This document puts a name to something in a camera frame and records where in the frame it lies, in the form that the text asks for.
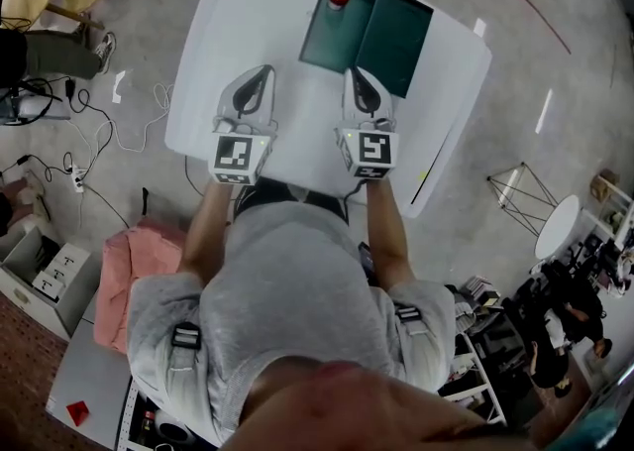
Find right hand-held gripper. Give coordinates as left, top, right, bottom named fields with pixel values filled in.
left=335, top=66, right=400, bottom=180

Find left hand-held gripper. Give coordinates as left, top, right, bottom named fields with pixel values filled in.
left=207, top=64, right=279, bottom=187

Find dark green box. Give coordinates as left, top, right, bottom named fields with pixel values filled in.
left=299, top=0, right=435, bottom=100

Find person's right forearm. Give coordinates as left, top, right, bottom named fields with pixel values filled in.
left=365, top=175, right=415, bottom=287

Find person's left forearm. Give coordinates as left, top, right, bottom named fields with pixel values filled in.
left=176, top=179, right=235, bottom=287

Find white box appliance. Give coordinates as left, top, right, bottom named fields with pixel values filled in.
left=0, top=90, right=71, bottom=127

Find person's black trousers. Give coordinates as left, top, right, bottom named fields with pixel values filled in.
left=232, top=176, right=349, bottom=223

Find black phone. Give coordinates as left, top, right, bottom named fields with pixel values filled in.
left=357, top=240, right=378, bottom=287

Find person's grey shirt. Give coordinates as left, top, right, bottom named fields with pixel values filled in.
left=126, top=200, right=458, bottom=448

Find pink cloth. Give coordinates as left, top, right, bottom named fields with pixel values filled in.
left=92, top=219, right=190, bottom=357

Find stack of books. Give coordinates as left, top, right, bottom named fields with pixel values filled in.
left=444, top=274, right=502, bottom=337

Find round white table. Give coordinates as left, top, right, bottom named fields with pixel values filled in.
left=533, top=194, right=581, bottom=262

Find white shelf rack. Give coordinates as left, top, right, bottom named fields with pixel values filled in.
left=437, top=329, right=509, bottom=426

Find person's face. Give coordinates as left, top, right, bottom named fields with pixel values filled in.
left=236, top=354, right=539, bottom=451

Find grey side table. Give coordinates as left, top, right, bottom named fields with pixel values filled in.
left=44, top=289, right=136, bottom=451

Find white round device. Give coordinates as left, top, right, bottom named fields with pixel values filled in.
left=152, top=408, right=195, bottom=446

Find small red object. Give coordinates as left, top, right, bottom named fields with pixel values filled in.
left=65, top=400, right=91, bottom=428

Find white floor cable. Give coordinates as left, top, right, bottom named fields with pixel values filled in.
left=68, top=81, right=175, bottom=177

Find black floor cable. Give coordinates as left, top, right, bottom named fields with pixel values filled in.
left=0, top=74, right=131, bottom=230

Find black wire frame stand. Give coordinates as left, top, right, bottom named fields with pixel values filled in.
left=485, top=161, right=562, bottom=236

